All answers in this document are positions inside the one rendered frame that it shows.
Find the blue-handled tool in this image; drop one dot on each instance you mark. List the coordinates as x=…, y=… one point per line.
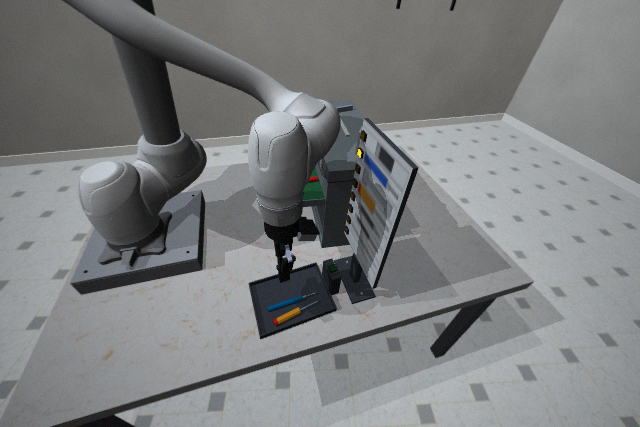
x=287, y=302

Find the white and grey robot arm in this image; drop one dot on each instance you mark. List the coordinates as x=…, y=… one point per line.
x=284, y=145

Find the dark grey drawer chest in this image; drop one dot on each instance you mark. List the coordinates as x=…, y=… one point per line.
x=330, y=195

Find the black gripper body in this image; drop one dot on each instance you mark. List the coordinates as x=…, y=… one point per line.
x=283, y=235

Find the orange-handled screwdriver with red end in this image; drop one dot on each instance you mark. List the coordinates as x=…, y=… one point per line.
x=289, y=315

